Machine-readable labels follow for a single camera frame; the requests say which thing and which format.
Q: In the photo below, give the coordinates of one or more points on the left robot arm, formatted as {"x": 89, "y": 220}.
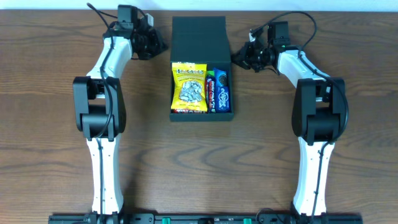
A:
{"x": 99, "y": 105}

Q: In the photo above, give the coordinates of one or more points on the green Haribo worms bag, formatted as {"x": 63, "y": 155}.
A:
{"x": 210, "y": 73}

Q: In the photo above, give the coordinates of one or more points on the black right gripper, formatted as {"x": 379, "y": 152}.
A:
{"x": 245, "y": 58}

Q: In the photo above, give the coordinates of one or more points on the dark green box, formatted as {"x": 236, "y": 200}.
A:
{"x": 202, "y": 40}

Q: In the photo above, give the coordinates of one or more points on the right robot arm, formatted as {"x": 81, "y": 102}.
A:
{"x": 320, "y": 111}

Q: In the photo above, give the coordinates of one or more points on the blue Oreo cookie pack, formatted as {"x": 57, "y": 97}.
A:
{"x": 220, "y": 77}

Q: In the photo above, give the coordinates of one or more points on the yellow seed snack bag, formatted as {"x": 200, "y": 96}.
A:
{"x": 189, "y": 88}

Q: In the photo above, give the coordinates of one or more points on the blue Eclipse mint pack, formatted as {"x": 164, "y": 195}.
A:
{"x": 222, "y": 99}

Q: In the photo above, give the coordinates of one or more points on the purple Dairy Milk bar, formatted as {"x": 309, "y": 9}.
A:
{"x": 210, "y": 94}

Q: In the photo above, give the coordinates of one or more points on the red Hacks candy bag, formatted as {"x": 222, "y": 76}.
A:
{"x": 187, "y": 111}

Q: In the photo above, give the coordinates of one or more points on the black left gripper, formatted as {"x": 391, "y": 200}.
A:
{"x": 155, "y": 43}

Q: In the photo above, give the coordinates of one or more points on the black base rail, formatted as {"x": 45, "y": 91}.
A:
{"x": 150, "y": 218}

